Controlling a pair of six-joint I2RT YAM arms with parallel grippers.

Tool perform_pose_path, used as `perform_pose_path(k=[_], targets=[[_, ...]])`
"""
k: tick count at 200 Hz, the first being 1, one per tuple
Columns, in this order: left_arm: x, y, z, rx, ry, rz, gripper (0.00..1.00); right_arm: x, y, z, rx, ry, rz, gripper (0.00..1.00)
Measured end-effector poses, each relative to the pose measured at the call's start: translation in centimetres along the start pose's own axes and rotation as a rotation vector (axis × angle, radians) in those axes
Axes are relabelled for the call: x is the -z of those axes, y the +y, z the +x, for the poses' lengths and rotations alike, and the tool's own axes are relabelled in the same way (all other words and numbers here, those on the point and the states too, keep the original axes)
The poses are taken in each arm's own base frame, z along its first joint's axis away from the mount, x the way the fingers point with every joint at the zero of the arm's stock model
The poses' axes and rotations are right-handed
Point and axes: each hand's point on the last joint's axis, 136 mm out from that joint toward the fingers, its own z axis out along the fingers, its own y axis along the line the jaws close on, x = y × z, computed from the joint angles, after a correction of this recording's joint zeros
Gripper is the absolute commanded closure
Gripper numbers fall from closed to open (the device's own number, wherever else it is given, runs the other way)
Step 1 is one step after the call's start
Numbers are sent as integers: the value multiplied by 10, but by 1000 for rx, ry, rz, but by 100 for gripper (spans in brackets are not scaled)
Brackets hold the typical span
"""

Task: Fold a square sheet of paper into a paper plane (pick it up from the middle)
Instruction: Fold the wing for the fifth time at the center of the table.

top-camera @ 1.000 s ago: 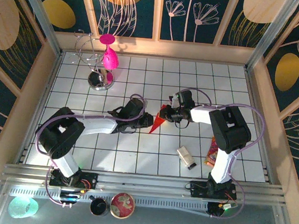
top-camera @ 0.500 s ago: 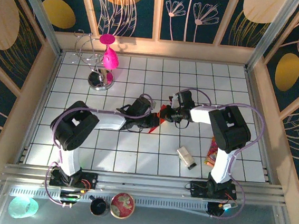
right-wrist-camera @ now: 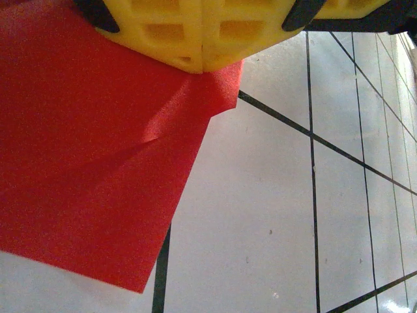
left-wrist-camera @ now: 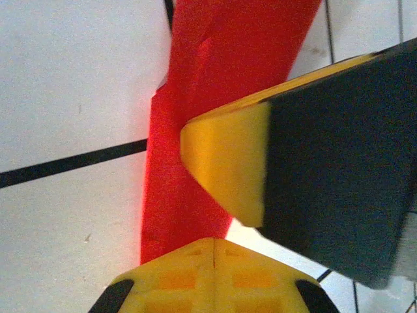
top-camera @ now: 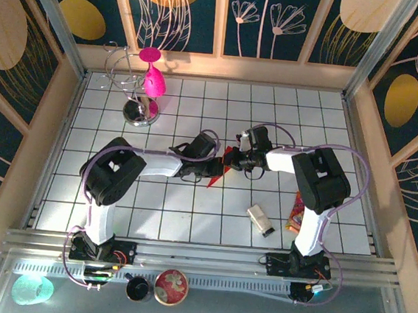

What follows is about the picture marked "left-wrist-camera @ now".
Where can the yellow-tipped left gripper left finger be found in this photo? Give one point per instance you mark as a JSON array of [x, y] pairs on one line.
[[176, 283]]

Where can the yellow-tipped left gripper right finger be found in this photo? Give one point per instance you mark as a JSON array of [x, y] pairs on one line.
[[260, 287]]

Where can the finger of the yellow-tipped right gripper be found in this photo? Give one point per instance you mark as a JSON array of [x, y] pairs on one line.
[[325, 163]]

